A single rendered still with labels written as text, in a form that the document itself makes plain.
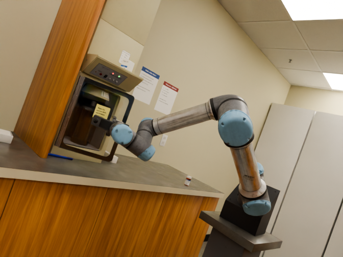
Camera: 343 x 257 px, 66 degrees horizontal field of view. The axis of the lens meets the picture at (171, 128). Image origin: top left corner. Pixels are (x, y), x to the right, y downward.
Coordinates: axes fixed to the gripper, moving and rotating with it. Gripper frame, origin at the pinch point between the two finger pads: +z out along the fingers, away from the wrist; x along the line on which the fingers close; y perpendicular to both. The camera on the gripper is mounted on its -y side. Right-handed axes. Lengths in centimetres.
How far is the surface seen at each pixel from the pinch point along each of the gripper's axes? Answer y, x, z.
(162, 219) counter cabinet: 57, -49, 23
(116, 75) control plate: -3.9, 25.9, 14.7
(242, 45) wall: 129, 129, 138
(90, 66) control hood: -17.8, 24.4, 9.6
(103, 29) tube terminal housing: -18, 46, 16
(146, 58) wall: 20, 57, 84
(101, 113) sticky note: -4.1, 3.1, 13.5
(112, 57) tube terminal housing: -8.8, 34.9, 21.0
